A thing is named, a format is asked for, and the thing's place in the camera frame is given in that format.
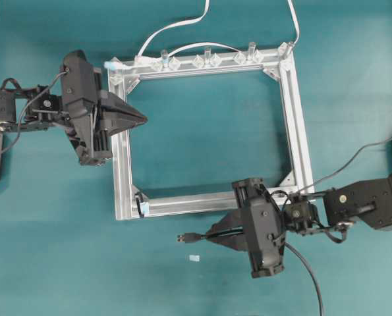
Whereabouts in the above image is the aluminium extrusion frame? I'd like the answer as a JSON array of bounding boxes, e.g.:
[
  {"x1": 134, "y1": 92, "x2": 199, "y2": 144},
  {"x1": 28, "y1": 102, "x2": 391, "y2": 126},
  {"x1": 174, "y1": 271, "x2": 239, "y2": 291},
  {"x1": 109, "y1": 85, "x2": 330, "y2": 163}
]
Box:
[{"x1": 105, "y1": 43, "x2": 314, "y2": 221}]

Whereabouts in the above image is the white flat ethernet cable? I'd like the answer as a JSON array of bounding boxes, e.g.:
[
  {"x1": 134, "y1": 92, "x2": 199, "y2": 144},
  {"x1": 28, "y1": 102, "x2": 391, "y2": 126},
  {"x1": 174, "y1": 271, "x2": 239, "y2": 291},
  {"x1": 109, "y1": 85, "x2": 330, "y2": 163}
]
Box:
[{"x1": 134, "y1": 0, "x2": 301, "y2": 65}]

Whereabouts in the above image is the clear standoff post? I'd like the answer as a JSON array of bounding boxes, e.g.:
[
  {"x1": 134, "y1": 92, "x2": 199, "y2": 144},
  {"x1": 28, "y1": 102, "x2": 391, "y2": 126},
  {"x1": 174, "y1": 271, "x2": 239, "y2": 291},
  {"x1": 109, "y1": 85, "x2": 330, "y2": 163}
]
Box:
[
  {"x1": 204, "y1": 46, "x2": 211, "y2": 67},
  {"x1": 161, "y1": 49, "x2": 169, "y2": 70},
  {"x1": 246, "y1": 41, "x2": 256, "y2": 62}
]

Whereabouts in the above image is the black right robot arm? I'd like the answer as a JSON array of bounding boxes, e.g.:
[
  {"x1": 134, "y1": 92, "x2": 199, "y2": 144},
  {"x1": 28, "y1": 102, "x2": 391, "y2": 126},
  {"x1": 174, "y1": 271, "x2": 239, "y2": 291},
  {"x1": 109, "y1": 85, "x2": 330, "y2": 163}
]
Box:
[{"x1": 203, "y1": 174, "x2": 392, "y2": 278}]

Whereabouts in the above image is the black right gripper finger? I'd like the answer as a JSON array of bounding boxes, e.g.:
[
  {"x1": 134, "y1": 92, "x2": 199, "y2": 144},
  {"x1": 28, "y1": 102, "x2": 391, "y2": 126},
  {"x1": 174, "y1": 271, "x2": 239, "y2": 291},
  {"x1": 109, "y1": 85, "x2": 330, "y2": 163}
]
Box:
[
  {"x1": 208, "y1": 235, "x2": 248, "y2": 252},
  {"x1": 206, "y1": 209, "x2": 242, "y2": 234}
]

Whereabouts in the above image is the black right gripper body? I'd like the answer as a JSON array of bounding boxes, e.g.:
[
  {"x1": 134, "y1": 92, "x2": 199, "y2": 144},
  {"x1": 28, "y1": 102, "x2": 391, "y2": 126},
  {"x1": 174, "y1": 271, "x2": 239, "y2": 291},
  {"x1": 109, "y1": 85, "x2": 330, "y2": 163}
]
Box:
[{"x1": 232, "y1": 178, "x2": 286, "y2": 278}]

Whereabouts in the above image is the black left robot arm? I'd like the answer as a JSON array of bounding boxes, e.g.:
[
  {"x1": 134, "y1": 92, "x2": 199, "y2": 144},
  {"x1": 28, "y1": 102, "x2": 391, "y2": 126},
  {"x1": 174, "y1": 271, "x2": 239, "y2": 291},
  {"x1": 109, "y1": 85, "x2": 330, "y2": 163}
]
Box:
[{"x1": 0, "y1": 50, "x2": 148, "y2": 168}]

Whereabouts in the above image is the black USB cable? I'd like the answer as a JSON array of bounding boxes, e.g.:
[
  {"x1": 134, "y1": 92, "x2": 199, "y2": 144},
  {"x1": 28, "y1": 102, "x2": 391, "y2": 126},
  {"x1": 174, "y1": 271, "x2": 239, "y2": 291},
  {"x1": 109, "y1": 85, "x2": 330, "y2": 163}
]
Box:
[{"x1": 175, "y1": 228, "x2": 327, "y2": 316}]

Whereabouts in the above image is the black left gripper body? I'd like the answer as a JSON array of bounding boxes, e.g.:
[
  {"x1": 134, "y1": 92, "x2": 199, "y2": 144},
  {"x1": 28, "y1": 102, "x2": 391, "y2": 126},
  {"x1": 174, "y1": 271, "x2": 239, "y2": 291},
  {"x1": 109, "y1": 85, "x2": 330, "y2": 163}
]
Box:
[{"x1": 60, "y1": 50, "x2": 112, "y2": 166}]

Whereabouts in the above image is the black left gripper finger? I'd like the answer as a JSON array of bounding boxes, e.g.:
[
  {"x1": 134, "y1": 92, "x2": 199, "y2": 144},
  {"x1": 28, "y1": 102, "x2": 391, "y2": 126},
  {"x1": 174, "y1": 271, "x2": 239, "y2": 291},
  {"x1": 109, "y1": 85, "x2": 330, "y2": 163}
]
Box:
[
  {"x1": 98, "y1": 90, "x2": 143, "y2": 119},
  {"x1": 98, "y1": 113, "x2": 148, "y2": 136}
]

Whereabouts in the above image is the small blue tape piece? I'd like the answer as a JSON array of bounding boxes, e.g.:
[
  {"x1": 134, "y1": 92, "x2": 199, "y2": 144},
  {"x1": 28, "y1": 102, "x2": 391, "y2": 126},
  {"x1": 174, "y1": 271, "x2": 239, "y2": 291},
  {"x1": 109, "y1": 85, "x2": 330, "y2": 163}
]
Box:
[{"x1": 188, "y1": 255, "x2": 200, "y2": 262}]

